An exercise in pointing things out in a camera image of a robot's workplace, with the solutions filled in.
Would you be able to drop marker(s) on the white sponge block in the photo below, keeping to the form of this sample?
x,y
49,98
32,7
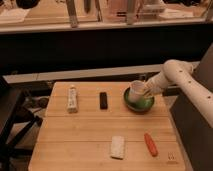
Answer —
x,y
117,147

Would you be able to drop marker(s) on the black chair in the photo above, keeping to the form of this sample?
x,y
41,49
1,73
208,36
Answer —
x,y
12,112

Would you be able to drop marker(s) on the dark robot base panel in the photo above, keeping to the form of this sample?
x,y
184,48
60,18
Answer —
x,y
195,133

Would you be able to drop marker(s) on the white tube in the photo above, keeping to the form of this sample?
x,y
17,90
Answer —
x,y
72,105

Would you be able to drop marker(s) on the orange carrot toy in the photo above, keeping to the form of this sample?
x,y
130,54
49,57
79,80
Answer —
x,y
150,145

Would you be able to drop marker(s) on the black rectangular block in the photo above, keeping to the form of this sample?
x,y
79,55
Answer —
x,y
103,100

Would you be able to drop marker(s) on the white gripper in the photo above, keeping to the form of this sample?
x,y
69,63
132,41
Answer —
x,y
155,85

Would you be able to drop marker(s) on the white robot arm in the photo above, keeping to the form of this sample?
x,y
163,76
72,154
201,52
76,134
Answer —
x,y
180,73

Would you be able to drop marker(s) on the white ceramic cup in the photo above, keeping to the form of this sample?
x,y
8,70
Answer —
x,y
136,91

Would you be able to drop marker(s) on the green ceramic bowl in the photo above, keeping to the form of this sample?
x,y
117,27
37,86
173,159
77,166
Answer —
x,y
142,105

